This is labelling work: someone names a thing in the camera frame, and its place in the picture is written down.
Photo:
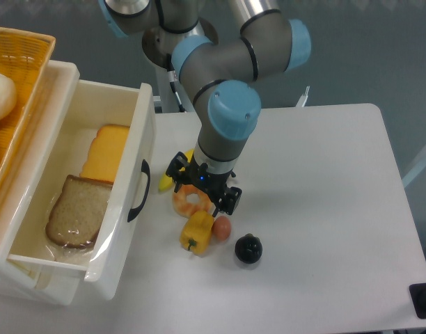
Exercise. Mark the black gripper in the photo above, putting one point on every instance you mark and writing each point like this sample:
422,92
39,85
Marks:
182,172

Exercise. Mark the brown egg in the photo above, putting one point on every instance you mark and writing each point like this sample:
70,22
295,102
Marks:
221,228

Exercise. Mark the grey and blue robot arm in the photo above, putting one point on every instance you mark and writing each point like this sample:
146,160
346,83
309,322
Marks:
216,78

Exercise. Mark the yellow banana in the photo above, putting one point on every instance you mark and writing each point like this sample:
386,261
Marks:
166,182

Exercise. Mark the yellow bell pepper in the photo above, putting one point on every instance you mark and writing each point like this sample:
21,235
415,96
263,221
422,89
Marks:
197,232

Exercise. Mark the black round eggplant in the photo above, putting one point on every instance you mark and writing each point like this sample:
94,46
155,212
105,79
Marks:
248,249

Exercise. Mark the orange toast slice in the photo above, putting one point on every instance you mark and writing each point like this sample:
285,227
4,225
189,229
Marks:
105,154

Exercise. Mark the white plastic drawer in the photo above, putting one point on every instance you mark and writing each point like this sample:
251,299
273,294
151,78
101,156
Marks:
93,106

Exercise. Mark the brown bread slice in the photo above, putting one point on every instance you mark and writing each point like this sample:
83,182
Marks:
76,217

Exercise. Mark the white plastic drawer cabinet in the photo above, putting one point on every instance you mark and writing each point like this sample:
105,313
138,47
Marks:
51,102

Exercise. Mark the yellow wicker basket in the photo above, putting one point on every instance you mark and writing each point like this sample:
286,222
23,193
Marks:
23,59

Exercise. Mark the white round bun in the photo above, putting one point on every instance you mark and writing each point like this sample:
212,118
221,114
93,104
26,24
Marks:
8,96

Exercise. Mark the black device at table edge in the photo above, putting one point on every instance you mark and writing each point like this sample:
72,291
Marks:
418,296

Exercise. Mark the black drawer handle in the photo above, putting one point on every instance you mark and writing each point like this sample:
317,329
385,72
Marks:
142,192

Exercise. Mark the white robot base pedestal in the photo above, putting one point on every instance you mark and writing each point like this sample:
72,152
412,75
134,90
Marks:
164,87

